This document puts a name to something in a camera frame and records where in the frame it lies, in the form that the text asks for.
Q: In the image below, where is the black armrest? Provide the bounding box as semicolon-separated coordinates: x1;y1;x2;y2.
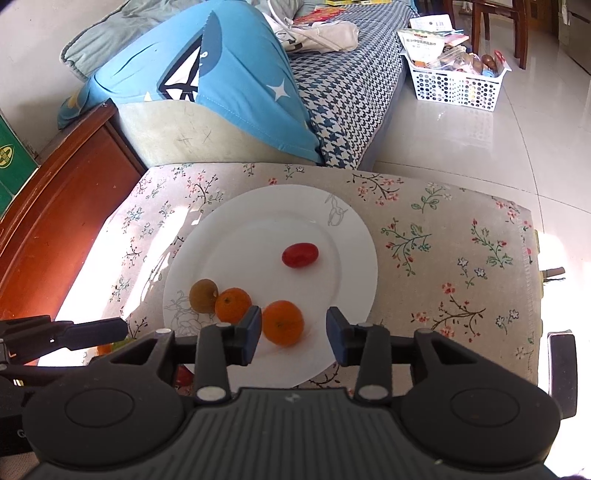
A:
547;329;578;420

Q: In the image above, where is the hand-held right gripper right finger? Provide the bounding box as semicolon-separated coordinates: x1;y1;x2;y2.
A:
325;305;523;403

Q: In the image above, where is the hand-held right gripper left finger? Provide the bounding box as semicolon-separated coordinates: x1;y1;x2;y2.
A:
90;305;264;404

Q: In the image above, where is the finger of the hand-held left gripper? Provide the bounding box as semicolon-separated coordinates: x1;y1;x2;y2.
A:
52;316;129;353

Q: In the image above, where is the houndstooth sofa cover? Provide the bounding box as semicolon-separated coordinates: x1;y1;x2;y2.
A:
287;4;429;169

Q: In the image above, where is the green and white snack packet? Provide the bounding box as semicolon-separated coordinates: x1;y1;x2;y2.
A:
398;28;447;66

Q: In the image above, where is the white perforated basket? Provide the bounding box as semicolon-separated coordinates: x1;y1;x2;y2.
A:
405;50;509;112

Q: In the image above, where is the green cardboard box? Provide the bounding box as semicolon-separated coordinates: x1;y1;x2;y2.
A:
0;108;40;219

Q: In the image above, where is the white plate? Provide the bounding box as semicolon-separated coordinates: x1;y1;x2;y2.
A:
163;185;379;389

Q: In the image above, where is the orange mandarin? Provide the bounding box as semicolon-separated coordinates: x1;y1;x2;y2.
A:
261;300;305;347
215;287;253;324

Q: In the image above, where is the grey-green cushion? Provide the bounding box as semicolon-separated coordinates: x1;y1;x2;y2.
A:
60;0;222;80

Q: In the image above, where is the brown kiwi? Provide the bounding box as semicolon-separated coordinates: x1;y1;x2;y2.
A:
189;279;219;315

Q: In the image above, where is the blue printed blanket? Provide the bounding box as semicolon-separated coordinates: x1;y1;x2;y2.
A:
57;0;325;165

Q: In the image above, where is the silver refrigerator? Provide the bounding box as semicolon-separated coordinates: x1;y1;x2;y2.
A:
555;0;591;77

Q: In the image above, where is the pale green sofa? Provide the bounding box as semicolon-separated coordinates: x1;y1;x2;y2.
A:
111;99;324;171

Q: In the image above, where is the wooden chair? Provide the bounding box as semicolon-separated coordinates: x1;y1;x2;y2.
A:
465;0;533;71

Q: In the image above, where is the white tote bag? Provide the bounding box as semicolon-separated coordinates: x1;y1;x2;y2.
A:
267;8;361;52

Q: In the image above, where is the floral tablecloth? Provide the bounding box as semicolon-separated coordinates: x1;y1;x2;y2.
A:
102;162;542;394

